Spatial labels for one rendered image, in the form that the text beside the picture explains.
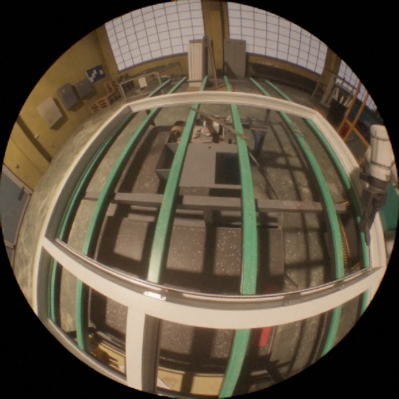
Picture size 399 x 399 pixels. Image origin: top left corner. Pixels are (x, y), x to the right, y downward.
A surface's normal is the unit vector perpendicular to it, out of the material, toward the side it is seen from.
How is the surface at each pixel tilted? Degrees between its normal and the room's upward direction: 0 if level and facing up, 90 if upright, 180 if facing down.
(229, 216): 0
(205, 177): 0
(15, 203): 90
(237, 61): 90
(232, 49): 90
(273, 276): 0
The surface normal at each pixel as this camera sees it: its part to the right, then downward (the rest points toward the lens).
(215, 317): -0.08, -0.48
